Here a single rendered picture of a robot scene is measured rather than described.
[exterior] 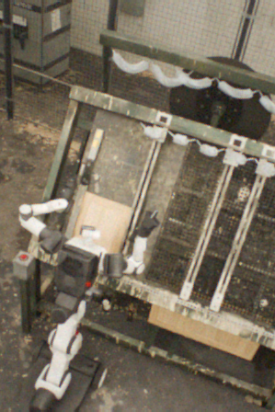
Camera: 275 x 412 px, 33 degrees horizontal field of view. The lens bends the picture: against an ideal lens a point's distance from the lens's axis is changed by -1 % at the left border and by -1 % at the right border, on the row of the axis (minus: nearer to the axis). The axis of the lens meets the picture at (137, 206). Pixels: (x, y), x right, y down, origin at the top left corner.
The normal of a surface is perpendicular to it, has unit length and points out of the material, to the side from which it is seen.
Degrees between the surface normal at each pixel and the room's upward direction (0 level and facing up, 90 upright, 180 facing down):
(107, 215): 58
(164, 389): 0
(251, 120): 90
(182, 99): 90
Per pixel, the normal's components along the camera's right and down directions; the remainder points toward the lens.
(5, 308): 0.14, -0.75
